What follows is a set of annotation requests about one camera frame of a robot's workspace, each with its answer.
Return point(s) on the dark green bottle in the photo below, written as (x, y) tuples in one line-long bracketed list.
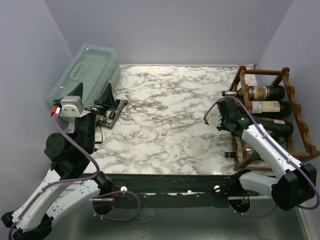
[(271, 109)]

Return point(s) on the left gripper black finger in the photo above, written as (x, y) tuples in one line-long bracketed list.
[(106, 100), (77, 91)]

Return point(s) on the translucent plastic storage box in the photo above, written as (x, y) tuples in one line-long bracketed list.
[(95, 67)]

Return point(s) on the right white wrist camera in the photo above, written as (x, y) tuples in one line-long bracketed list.
[(213, 119)]

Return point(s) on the green wine bottle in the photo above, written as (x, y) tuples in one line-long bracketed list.
[(280, 127), (258, 93)]

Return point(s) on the clear glass wine bottle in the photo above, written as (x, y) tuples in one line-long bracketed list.
[(226, 137)]

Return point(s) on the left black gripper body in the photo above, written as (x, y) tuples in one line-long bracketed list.
[(100, 111)]

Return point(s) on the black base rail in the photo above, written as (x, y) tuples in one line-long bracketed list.
[(171, 191)]

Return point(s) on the brown wooden wine rack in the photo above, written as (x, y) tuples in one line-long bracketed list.
[(281, 78)]

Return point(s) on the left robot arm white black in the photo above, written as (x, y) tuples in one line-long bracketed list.
[(74, 176)]

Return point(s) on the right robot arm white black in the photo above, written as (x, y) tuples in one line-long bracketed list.
[(294, 183)]

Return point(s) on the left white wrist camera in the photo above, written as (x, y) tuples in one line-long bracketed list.
[(69, 107)]

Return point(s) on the black metal corkscrew tool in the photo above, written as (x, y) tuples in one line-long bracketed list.
[(110, 123)]

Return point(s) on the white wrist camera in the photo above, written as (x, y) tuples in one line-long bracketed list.
[(69, 107), (213, 119)]

